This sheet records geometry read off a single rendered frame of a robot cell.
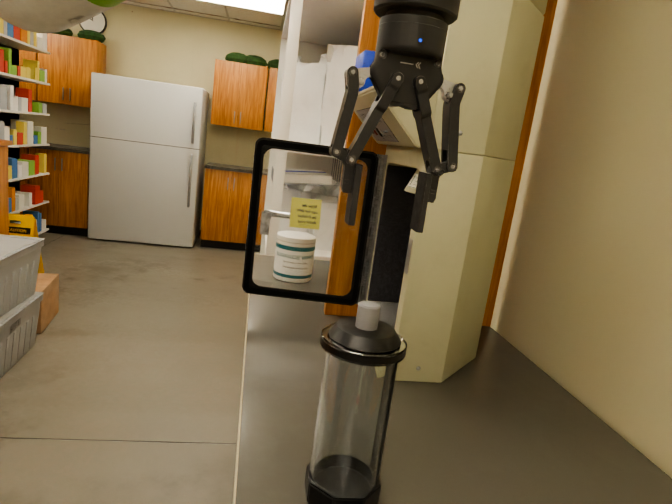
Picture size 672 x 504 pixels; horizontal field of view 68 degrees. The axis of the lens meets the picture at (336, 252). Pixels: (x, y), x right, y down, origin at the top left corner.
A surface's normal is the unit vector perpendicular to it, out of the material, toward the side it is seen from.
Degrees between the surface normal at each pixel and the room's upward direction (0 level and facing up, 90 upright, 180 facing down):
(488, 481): 0
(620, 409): 90
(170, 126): 90
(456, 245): 90
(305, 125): 93
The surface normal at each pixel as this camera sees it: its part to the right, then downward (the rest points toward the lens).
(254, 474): 0.13, -0.97
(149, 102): 0.15, 0.23
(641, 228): -0.98, -0.09
